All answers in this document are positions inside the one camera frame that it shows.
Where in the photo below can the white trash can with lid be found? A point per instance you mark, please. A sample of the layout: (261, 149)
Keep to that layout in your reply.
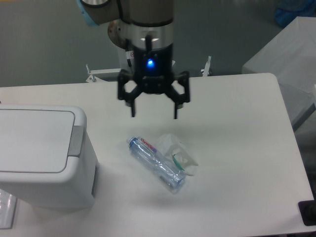
(46, 156)

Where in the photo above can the black device at table edge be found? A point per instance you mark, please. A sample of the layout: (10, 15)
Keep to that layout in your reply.
(308, 212)

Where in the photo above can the clear plastic water bottle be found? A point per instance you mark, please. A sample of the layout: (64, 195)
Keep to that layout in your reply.
(160, 166)

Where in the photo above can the blue plastic bag background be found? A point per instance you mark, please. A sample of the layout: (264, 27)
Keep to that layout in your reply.
(287, 10)

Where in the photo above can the clear plastic sheet bottom left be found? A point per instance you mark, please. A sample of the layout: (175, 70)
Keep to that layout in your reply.
(7, 209)

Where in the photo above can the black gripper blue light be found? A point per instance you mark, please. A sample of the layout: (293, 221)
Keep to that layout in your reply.
(153, 75)

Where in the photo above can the crumpled clear plastic bag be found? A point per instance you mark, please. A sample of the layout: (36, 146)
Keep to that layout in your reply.
(174, 150)

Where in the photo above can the white covered box right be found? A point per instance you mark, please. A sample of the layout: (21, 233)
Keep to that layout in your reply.
(291, 57)

